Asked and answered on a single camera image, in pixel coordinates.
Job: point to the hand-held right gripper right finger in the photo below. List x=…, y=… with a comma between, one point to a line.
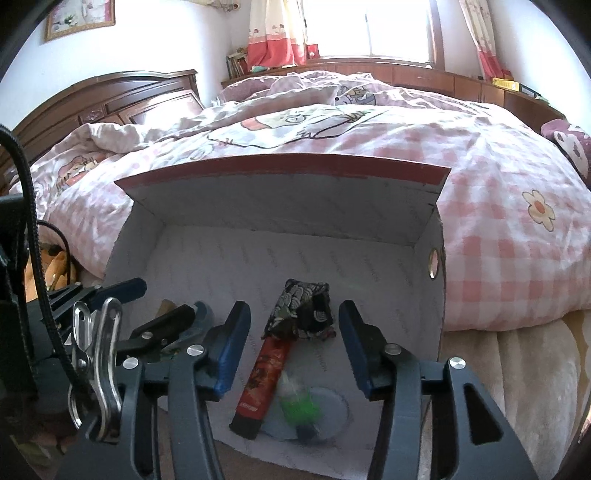
x=353, y=341

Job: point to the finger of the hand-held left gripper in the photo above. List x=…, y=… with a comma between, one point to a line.
x=175, y=318
x=122, y=290

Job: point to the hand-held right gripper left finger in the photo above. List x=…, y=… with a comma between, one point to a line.
x=233, y=341

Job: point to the red lighter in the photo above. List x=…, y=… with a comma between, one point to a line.
x=263, y=383

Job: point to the black patterned pouch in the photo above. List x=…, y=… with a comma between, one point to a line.
x=300, y=309

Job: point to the red cardboard box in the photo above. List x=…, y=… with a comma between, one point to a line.
x=277, y=258

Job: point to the yellow cloth bag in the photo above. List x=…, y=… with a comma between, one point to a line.
x=60, y=267

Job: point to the silver metal clamp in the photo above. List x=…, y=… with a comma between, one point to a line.
x=104, y=360

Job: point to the white fluffy blanket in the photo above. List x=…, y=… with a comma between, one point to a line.
x=517, y=369

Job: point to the pink checked quilt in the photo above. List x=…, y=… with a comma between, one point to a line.
x=498, y=240

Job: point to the dark wooden headboard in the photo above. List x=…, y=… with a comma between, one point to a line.
x=138, y=92

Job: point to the row of books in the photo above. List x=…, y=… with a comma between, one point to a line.
x=236, y=64

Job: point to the pink patterned curtain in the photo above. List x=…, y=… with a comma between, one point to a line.
x=482, y=41
x=277, y=41

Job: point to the small red box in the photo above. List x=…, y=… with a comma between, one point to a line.
x=312, y=50

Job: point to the purple patterned pillow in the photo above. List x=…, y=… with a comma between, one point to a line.
x=570, y=143

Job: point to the flat yellow box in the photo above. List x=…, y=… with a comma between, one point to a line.
x=506, y=83

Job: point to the window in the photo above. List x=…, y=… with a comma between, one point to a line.
x=369, y=27

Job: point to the framed wall picture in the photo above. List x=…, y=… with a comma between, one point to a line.
x=81, y=18

